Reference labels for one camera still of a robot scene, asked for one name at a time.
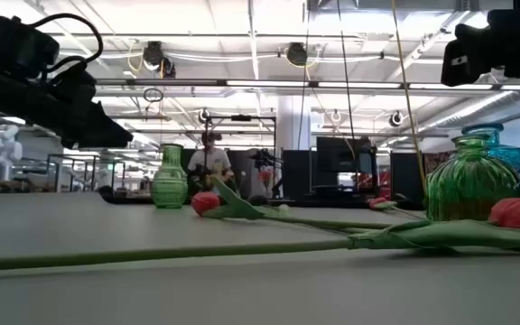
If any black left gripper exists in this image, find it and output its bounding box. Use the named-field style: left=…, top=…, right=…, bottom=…
left=0, top=58, right=134, bottom=149

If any red artificial tulip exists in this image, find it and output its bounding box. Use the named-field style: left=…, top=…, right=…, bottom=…
left=367, top=196, right=426, bottom=221
left=0, top=197, right=520, bottom=274
left=190, top=175, right=431, bottom=235

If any tall green glass vase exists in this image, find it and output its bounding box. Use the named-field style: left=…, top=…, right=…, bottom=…
left=151, top=143, right=190, bottom=209

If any blue glass vase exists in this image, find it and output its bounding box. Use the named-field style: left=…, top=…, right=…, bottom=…
left=461, top=123, right=520, bottom=178

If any squat green glass vase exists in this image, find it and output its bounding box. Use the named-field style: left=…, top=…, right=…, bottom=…
left=424, top=134, right=520, bottom=223

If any person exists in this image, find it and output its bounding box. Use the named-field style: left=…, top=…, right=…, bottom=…
left=186, top=130, right=235, bottom=196

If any black partition panel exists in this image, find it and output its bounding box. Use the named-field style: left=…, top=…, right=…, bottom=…
left=390, top=151, right=425, bottom=207
left=282, top=149, right=311, bottom=200

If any black monitor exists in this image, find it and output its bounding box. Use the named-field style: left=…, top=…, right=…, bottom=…
left=316, top=136, right=374, bottom=175

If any long LED light bar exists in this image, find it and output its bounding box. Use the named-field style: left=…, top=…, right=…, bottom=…
left=95, top=79, right=520, bottom=90

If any white column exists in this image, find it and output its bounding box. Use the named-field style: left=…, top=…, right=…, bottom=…
left=276, top=94, right=311, bottom=151

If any silver ventilation duct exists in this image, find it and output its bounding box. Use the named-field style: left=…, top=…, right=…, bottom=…
left=417, top=89, right=520, bottom=133

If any yellow hanging cable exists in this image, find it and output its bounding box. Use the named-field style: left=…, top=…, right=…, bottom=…
left=390, top=0, right=428, bottom=195

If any black camera cable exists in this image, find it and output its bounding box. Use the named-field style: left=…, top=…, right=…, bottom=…
left=0, top=12, right=105, bottom=76

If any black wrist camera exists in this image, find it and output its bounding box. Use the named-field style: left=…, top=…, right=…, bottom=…
left=0, top=15, right=61, bottom=81

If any black hanging cable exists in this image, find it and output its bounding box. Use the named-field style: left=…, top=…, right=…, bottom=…
left=336, top=0, right=359, bottom=159

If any black frame stand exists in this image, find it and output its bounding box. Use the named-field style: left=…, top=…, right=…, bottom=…
left=202, top=115, right=278, bottom=200

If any black table frame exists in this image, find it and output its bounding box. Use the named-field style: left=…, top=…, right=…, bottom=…
left=98, top=192, right=426, bottom=209

